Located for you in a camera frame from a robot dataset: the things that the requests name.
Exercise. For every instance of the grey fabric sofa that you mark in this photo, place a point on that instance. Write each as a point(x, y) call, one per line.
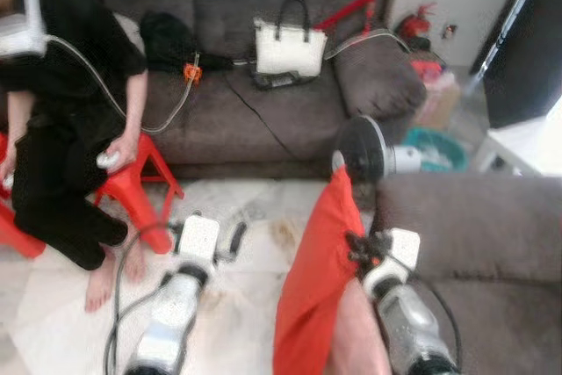
point(492, 252)

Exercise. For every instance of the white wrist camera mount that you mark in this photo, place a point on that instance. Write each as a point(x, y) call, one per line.
point(402, 248)
point(198, 236)

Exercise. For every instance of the black floor fan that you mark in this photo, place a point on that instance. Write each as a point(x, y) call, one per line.
point(360, 151)

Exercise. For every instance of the red fire extinguisher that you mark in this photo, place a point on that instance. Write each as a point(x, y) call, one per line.
point(413, 26)

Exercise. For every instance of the person left forearm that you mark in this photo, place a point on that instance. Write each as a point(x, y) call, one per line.
point(134, 107)

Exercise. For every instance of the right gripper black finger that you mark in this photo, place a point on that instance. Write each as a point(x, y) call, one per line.
point(354, 244)
point(377, 241)

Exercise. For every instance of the flat black device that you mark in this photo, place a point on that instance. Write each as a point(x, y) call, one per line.
point(277, 81)

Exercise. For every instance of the red plastic stool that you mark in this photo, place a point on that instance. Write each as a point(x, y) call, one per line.
point(132, 186)
point(18, 239)

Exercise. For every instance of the grey sofa armrest cushion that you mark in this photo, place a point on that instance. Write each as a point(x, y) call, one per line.
point(378, 81)

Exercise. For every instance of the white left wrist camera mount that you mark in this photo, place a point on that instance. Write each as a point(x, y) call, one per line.
point(198, 236)

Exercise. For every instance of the white handheld controller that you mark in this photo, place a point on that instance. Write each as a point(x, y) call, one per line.
point(107, 160)

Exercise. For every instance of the grey three-seat sofa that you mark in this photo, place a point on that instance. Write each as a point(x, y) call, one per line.
point(263, 129)

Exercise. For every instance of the red pillow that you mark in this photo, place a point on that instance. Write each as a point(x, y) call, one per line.
point(312, 287)

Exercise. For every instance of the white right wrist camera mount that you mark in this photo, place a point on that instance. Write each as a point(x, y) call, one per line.
point(402, 248)

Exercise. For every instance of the white VR headset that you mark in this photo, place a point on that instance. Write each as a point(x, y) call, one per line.
point(22, 37)

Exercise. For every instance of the person left hand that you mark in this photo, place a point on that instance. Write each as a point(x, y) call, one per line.
point(127, 148)

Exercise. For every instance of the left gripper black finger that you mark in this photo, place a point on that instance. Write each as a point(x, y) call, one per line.
point(237, 238)

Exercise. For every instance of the person in black clothes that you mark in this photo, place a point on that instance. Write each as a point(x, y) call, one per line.
point(61, 85)

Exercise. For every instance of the person right hand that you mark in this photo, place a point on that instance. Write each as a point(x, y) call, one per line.
point(7, 161)

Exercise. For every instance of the red bar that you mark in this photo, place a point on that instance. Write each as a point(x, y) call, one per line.
point(347, 10)

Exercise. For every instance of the white table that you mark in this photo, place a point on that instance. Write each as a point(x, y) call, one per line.
point(527, 142)

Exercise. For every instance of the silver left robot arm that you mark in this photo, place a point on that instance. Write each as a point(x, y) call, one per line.
point(167, 322)

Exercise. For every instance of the wall socket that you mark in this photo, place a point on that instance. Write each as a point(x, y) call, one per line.
point(449, 31)

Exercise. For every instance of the dark door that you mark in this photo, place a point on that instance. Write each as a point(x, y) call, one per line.
point(527, 50)

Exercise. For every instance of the bare person forearm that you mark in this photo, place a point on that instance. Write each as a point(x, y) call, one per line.
point(356, 335)

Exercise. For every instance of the teal plastic basket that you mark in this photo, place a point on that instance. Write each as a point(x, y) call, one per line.
point(448, 151)

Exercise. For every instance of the pink box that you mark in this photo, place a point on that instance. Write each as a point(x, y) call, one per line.
point(428, 69)

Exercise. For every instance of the cardboard box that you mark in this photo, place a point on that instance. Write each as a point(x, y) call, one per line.
point(439, 103)

